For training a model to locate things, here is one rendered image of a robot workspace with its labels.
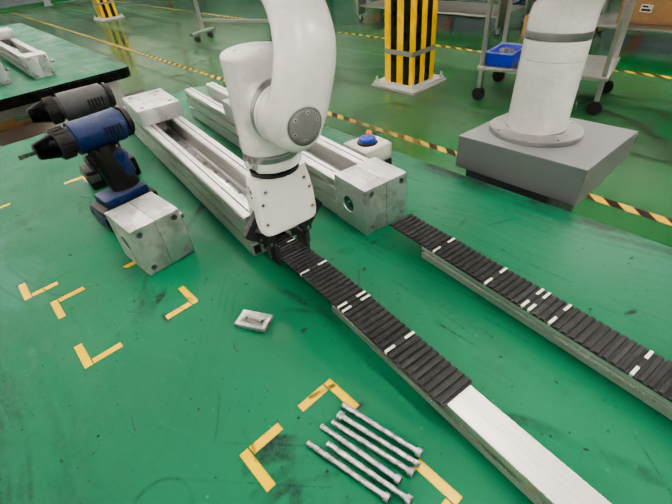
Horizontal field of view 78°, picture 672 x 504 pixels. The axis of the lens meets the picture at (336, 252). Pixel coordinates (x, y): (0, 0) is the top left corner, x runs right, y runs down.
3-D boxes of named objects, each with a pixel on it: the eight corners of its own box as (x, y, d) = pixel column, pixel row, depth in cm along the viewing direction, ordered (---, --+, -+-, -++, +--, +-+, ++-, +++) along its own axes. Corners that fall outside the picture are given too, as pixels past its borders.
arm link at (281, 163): (255, 165, 55) (259, 185, 57) (310, 144, 59) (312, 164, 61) (228, 146, 61) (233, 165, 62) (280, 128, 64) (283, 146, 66)
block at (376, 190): (414, 210, 82) (416, 167, 76) (366, 236, 77) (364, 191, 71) (384, 193, 88) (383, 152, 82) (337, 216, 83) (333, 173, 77)
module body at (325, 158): (375, 197, 87) (374, 161, 82) (337, 216, 83) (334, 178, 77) (220, 107, 139) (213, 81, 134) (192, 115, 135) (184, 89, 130)
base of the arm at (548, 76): (504, 112, 101) (521, 27, 91) (590, 125, 92) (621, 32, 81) (476, 136, 89) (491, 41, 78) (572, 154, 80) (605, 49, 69)
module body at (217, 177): (300, 234, 79) (293, 196, 74) (253, 256, 75) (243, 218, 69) (165, 123, 131) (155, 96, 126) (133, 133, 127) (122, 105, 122)
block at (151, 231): (205, 244, 79) (190, 202, 73) (150, 276, 73) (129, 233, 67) (178, 226, 84) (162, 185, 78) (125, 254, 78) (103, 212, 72)
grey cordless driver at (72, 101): (147, 172, 105) (110, 84, 91) (63, 203, 96) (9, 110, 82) (137, 163, 110) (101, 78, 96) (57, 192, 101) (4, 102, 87)
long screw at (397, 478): (403, 479, 43) (403, 474, 43) (398, 487, 43) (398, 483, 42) (324, 424, 49) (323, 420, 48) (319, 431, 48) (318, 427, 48)
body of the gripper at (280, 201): (254, 179, 56) (268, 244, 63) (315, 155, 61) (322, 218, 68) (230, 161, 61) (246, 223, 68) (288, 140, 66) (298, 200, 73)
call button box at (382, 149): (392, 166, 97) (392, 140, 93) (360, 180, 93) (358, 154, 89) (370, 155, 102) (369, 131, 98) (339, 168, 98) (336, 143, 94)
